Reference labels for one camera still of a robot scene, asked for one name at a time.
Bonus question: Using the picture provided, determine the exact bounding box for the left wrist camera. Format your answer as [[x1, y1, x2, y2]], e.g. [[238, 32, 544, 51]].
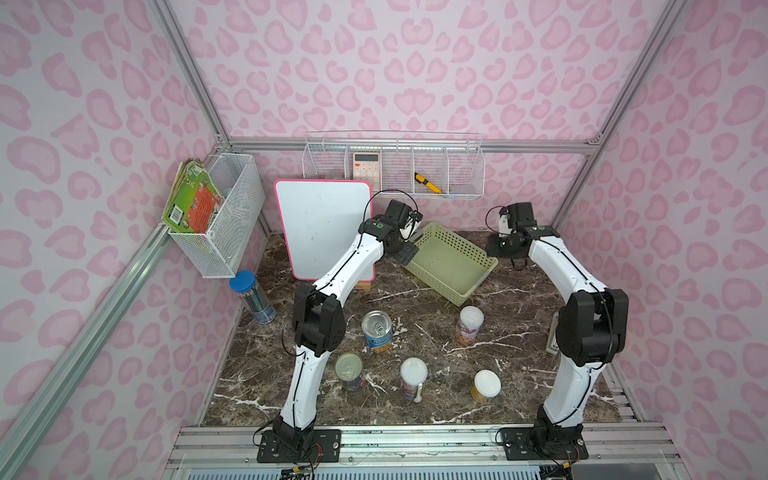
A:
[[383, 200, 423, 240]]

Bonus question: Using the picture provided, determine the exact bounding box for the blue lid pencil tube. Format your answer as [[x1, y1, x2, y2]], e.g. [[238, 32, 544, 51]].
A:
[[229, 271, 276, 325]]

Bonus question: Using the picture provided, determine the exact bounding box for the white mesh wall basket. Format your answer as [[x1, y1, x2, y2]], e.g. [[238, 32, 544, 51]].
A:
[[168, 152, 265, 278]]

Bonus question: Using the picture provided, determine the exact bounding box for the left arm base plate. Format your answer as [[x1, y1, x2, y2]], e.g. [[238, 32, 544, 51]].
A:
[[257, 429, 342, 464]]

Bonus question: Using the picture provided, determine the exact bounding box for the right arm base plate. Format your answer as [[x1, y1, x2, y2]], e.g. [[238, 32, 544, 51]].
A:
[[494, 425, 590, 463]]

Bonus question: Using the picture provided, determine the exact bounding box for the orange can white lid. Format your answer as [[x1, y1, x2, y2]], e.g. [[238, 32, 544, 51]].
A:
[[470, 370, 502, 403]]

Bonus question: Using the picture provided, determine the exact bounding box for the white wire wall rack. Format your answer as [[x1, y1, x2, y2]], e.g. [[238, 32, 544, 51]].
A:
[[302, 131, 485, 198]]

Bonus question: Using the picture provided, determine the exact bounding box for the blue can silver top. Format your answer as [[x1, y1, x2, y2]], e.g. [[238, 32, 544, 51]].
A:
[[362, 310, 393, 353]]

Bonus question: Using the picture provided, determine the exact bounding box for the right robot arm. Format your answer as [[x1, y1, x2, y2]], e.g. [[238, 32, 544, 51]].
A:
[[486, 202, 629, 450]]

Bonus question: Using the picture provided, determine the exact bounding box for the pink can white lid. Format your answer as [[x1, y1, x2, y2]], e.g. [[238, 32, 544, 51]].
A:
[[456, 306, 485, 346]]

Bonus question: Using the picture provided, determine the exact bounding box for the pink framed whiteboard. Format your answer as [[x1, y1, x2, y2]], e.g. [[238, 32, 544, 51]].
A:
[[274, 179, 372, 281]]

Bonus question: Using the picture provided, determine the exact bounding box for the yellow black utility knife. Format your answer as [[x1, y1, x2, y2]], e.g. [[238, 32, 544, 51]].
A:
[[414, 172, 443, 195]]

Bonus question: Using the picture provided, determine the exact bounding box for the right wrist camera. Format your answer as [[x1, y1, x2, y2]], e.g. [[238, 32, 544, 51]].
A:
[[498, 202, 537, 235]]

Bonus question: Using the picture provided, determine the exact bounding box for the dark can silver top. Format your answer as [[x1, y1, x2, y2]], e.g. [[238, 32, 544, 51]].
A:
[[334, 353, 366, 392]]

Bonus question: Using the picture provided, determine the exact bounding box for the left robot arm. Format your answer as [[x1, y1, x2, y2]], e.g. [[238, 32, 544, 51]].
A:
[[272, 212, 423, 454]]

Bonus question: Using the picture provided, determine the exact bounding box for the white orange calculator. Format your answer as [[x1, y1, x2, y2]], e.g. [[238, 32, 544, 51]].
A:
[[352, 151, 381, 188]]

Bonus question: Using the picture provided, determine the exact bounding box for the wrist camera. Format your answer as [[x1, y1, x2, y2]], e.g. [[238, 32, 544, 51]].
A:
[[383, 200, 423, 240], [498, 202, 537, 235]]

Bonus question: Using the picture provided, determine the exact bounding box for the yellow can white lid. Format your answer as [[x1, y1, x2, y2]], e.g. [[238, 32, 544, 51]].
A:
[[400, 357, 428, 404]]

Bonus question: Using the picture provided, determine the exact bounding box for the green red book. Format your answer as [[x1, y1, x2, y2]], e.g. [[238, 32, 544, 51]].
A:
[[161, 158, 225, 234]]

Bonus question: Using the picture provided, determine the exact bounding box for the green plastic basket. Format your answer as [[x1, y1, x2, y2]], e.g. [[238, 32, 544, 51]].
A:
[[405, 222, 498, 307]]

